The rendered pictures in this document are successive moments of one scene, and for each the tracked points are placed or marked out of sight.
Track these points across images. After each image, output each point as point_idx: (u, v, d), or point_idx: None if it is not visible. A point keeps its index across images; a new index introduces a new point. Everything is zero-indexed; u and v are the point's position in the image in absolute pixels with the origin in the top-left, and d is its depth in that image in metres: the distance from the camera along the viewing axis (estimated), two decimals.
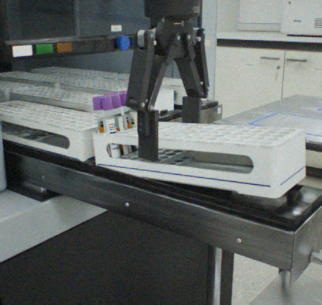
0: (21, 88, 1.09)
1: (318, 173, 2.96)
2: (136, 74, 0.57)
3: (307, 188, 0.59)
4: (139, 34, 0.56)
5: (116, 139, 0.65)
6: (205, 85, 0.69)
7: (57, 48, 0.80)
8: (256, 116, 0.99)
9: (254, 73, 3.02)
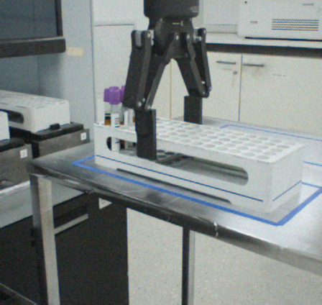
0: None
1: None
2: (133, 73, 0.57)
3: (9, 303, 0.37)
4: (136, 34, 0.56)
5: (116, 134, 0.65)
6: (208, 84, 0.68)
7: None
8: None
9: (211, 79, 2.79)
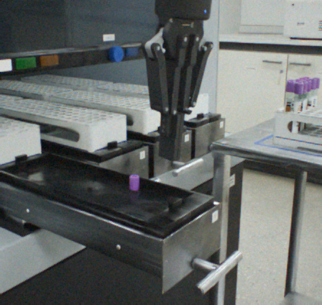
0: (6, 101, 1.01)
1: (321, 180, 2.87)
2: (196, 78, 0.66)
3: (195, 195, 0.61)
4: (206, 46, 0.66)
5: (300, 119, 0.79)
6: (154, 99, 0.62)
7: (42, 62, 0.71)
8: (263, 134, 0.90)
9: (256, 78, 2.93)
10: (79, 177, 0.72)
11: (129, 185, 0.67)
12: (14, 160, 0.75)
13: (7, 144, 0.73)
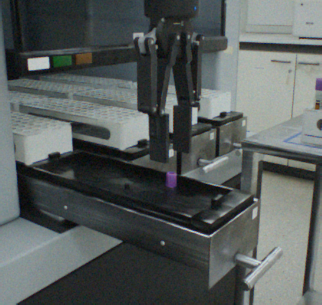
0: (31, 99, 1.01)
1: None
2: (195, 71, 0.68)
3: (235, 192, 0.61)
4: (198, 38, 0.67)
5: None
6: (141, 101, 0.60)
7: (77, 60, 0.72)
8: (290, 131, 0.91)
9: (264, 77, 2.93)
10: (113, 174, 0.72)
11: (166, 182, 0.67)
12: (47, 157, 0.75)
13: (41, 142, 0.74)
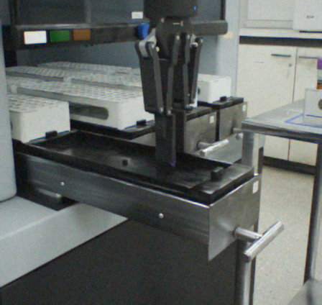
0: (29, 83, 1.00)
1: None
2: (191, 75, 0.67)
3: (236, 166, 0.60)
4: (196, 42, 0.67)
5: None
6: (148, 101, 0.62)
7: (75, 35, 0.70)
8: (291, 114, 0.90)
9: (265, 71, 2.92)
10: (111, 152, 0.71)
11: None
12: (44, 136, 0.74)
13: (38, 119, 0.73)
